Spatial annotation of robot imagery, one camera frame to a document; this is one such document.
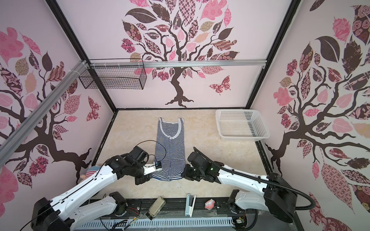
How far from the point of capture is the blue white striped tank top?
2.59 feet

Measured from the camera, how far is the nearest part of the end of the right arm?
22.5 inches

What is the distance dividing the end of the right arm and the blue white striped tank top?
0.42 ft
